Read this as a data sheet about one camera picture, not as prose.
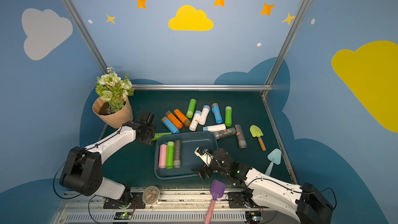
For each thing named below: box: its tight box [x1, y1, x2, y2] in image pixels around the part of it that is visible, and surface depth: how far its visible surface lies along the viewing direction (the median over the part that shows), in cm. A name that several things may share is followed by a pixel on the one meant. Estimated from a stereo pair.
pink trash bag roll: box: [158, 144, 168, 169], surface depth 88 cm
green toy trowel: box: [249, 124, 267, 152], surface depth 100 cm
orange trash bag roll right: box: [173, 108, 191, 128], surface depth 106 cm
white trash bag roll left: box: [189, 110, 202, 132], surface depth 103 cm
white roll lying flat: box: [202, 123, 227, 133], surface depth 100 cm
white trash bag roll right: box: [198, 104, 211, 125], surface depth 108 cm
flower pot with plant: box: [92, 66, 135, 130], surface depth 90 cm
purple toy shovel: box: [203, 179, 226, 224], surface depth 78 cm
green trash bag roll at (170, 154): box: [166, 141, 175, 170], surface depth 88 cm
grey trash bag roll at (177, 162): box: [173, 139, 182, 169], surface depth 88 cm
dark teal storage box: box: [153, 131, 219, 180], surface depth 92 cm
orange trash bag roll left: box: [165, 110, 184, 130], surface depth 104 cm
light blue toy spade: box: [264, 148, 282, 176], surface depth 90 cm
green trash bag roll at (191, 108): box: [186, 98, 197, 119], surface depth 112 cm
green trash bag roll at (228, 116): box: [224, 105, 233, 128], surface depth 106 cm
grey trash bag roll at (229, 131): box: [212, 127, 236, 140], surface depth 98 cm
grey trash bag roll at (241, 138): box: [234, 124, 248, 149], surface depth 96 cm
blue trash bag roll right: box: [211, 102, 223, 124], surface depth 109 cm
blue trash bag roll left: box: [161, 116, 180, 135], surface depth 101 cm
